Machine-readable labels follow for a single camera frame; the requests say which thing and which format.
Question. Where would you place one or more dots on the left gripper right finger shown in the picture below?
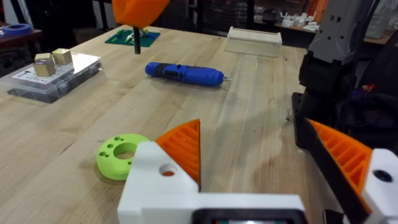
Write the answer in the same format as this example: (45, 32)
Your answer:
(348, 155)

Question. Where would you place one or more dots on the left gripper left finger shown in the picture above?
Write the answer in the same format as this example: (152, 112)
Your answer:
(155, 186)

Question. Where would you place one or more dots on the blue electric screwdriver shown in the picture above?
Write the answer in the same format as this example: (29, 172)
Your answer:
(186, 74)

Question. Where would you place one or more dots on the green disc with holes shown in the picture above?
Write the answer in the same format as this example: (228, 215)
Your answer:
(109, 161)

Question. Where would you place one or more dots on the clear plastic parts box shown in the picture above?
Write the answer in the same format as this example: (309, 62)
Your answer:
(59, 84)

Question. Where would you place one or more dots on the heap of white parts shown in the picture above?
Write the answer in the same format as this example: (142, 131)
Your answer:
(295, 21)

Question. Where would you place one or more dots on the pale wooden box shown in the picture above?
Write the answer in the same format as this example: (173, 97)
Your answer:
(253, 42)

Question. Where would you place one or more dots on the green board with toy blocks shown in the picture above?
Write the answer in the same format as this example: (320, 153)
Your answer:
(124, 39)

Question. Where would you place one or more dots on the small wooden cube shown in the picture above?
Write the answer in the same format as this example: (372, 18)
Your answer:
(62, 56)
(44, 68)
(43, 57)

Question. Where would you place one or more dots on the blue tape roll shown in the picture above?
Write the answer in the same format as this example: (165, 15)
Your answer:
(17, 30)

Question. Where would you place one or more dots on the orange cap on black post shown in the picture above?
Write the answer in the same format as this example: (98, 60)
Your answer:
(136, 12)

